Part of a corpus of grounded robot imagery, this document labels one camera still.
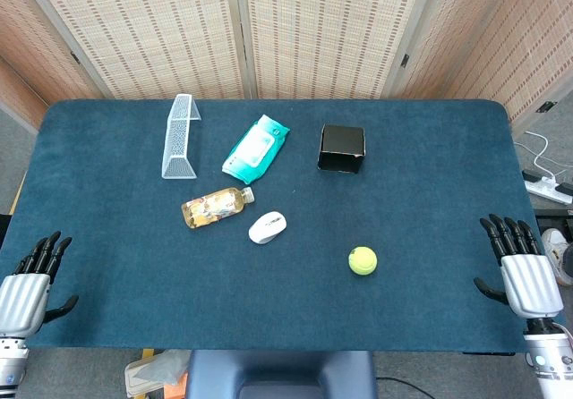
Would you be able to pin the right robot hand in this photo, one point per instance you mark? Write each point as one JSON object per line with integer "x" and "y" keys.
{"x": 528, "y": 285}

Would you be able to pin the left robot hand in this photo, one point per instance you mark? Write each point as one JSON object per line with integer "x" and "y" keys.
{"x": 20, "y": 294}

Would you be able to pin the yellow tennis ball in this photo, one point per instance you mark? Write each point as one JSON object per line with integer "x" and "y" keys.
{"x": 362, "y": 260}

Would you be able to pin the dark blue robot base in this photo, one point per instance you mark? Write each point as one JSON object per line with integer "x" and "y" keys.
{"x": 282, "y": 374}

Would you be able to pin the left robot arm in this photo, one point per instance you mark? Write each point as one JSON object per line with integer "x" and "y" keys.
{"x": 10, "y": 365}

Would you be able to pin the black open box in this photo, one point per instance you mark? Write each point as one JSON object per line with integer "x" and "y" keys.
{"x": 341, "y": 148}

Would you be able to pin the white sneaker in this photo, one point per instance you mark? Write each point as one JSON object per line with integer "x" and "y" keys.
{"x": 555, "y": 251}

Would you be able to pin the white power strip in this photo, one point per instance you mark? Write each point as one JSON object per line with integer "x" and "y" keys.
{"x": 549, "y": 189}

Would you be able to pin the clear plastic bag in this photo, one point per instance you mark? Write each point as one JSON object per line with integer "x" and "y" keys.
{"x": 156, "y": 370}

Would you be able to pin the blue table mat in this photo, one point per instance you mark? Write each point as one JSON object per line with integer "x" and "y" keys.
{"x": 179, "y": 274}

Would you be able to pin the amber drink bottle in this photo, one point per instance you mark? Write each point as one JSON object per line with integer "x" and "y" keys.
{"x": 215, "y": 207}

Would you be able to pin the white mesh rack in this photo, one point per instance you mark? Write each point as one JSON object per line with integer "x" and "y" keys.
{"x": 180, "y": 141}

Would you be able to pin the white computer mouse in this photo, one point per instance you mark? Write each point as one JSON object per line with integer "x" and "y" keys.
{"x": 267, "y": 227}

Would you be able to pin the teal wet wipes pack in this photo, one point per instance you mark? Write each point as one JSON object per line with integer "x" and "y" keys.
{"x": 255, "y": 149}

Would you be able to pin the woven folding screen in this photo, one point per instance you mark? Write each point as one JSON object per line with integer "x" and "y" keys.
{"x": 286, "y": 28}

